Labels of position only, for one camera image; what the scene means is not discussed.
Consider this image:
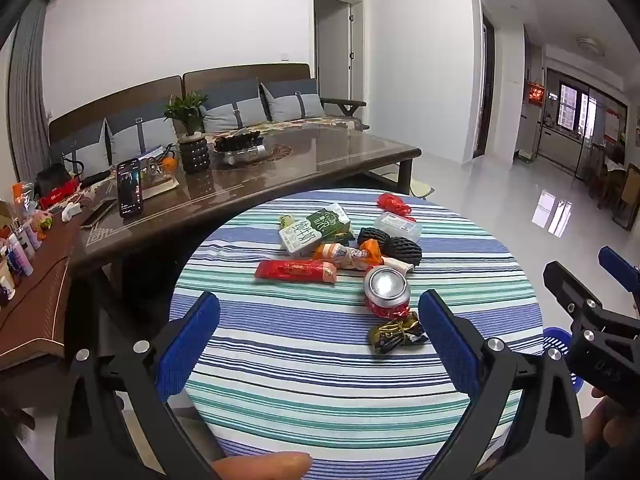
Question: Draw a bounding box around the blue plastic basket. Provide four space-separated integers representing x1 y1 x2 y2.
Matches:
542 326 583 397

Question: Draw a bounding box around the black studded plant pot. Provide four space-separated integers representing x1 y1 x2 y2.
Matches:
179 131 211 175

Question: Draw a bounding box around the grey curtain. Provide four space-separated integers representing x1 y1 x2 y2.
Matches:
7 0 52 182

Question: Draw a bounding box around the fruit bowl with dark contents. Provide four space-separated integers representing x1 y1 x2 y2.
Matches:
213 130 269 166

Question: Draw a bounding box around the dark glass-top coffee table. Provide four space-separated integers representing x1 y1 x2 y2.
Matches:
70 127 422 283

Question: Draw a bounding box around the clear plastic box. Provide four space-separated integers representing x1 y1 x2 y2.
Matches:
374 212 422 244

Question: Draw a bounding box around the flat lying smartphone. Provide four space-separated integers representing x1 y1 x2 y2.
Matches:
81 199 119 229

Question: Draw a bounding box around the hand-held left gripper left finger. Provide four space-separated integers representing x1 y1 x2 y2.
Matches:
54 291 228 480

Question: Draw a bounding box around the orange white wrapper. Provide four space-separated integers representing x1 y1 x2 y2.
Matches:
312 239 386 273

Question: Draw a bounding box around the tray with glassware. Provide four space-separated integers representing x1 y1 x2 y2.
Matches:
140 157 179 197

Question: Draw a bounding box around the dark wooden sofa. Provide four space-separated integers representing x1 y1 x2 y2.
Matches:
47 63 371 183

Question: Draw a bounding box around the white interior door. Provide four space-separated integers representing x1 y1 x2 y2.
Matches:
313 0 369 117

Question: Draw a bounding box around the black bag on red box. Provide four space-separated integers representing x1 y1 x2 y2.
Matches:
34 162 84 209

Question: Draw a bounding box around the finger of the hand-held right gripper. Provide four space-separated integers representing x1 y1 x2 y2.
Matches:
543 261 603 318
598 246 640 293

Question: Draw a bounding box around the person's right hand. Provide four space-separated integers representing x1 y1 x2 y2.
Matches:
582 386 640 456

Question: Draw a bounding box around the green white milk carton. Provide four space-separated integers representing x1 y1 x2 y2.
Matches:
278 202 353 256

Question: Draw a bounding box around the green potted plant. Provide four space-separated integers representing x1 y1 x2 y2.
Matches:
163 91 209 137

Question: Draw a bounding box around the red snack packet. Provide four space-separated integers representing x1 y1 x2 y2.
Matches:
254 259 338 285

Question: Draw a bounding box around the row of small bottles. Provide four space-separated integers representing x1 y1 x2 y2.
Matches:
0 200 55 306

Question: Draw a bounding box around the gold black wrapper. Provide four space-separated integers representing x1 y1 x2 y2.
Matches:
369 311 430 356

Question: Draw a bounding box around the red plastic bag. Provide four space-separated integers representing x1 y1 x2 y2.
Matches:
376 193 416 222

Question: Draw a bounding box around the grey blue cushion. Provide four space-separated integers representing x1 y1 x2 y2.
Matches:
49 119 110 177
200 77 269 134
260 79 326 122
104 101 177 162

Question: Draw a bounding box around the standing black smartphone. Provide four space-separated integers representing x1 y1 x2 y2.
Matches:
116 158 145 219

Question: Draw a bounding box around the red white paper cup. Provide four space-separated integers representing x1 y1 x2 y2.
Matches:
382 256 416 277

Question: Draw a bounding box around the person's left hand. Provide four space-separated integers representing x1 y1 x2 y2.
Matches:
210 451 313 480

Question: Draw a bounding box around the striped tablecloth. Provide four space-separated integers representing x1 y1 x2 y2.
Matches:
167 188 546 480

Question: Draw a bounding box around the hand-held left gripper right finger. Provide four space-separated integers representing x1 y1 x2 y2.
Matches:
417 289 586 480

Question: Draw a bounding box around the crushed red soda can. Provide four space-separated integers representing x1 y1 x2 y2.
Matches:
363 266 412 319

